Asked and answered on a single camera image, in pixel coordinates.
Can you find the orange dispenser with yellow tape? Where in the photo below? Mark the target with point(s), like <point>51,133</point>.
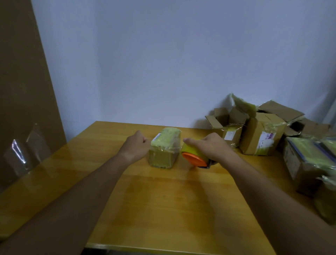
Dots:
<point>190,156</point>

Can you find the taped box with blue stripe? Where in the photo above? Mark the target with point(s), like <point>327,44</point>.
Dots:
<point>304,163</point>

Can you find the yellow wooden table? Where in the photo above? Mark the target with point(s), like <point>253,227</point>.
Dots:
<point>170,205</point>

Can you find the small box with 031 label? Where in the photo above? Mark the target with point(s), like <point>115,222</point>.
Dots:
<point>162,157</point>

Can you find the person's right hand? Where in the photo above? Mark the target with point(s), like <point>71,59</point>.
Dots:
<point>215,149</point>

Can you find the row of cardboard boxes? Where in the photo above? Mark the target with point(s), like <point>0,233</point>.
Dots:
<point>254,136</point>

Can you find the white metal shelf rack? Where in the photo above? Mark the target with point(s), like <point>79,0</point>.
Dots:
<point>332,113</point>

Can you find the large brown cardboard sheet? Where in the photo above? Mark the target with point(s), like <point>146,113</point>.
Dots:
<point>23,92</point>

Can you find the person's right forearm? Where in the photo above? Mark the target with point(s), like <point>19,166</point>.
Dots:
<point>283,215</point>

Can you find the person's left hand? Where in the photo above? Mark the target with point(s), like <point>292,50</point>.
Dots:
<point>134,149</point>

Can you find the person's left forearm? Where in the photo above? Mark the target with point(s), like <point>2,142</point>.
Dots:
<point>65,210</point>

